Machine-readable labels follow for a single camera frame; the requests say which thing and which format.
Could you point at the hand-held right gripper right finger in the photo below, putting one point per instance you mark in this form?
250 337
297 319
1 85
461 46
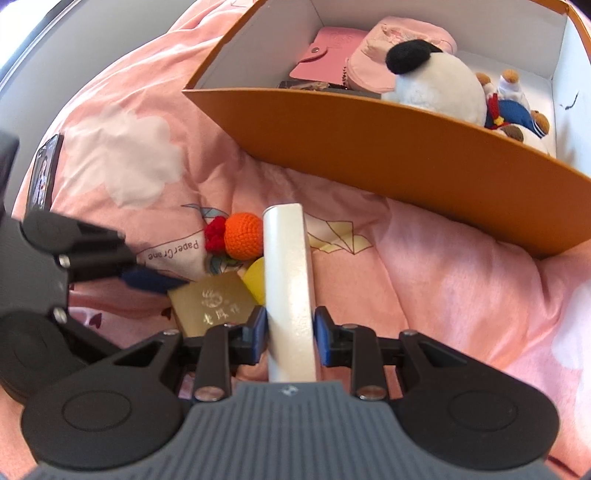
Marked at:
321 332

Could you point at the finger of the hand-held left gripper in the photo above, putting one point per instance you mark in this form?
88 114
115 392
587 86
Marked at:
85 341
152 280

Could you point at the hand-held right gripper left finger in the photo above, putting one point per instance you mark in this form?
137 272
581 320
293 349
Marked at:
261 332

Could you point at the gold card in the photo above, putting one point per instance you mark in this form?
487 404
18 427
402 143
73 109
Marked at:
207 300

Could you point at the white rectangular box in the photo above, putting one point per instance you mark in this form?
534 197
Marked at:
288 277

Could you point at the orange cardboard box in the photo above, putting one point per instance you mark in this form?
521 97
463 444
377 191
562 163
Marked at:
369 152

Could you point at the black and white plush toy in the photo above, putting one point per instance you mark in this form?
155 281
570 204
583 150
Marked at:
443 87

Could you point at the pink hat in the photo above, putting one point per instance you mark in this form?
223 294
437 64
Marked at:
378 60

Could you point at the pink card wallet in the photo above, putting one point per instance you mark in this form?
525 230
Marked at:
328 50

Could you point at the yellow round toy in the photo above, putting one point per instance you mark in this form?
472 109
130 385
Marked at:
256 279

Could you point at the orange and red crochet toy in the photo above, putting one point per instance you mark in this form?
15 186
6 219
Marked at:
242 233

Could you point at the pink cloud printed blanket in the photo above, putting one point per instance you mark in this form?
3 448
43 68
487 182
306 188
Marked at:
461 300

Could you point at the black smartphone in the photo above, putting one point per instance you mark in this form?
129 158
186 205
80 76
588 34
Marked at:
46 170

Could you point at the picture printed box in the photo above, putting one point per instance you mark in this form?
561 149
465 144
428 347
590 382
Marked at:
302 84

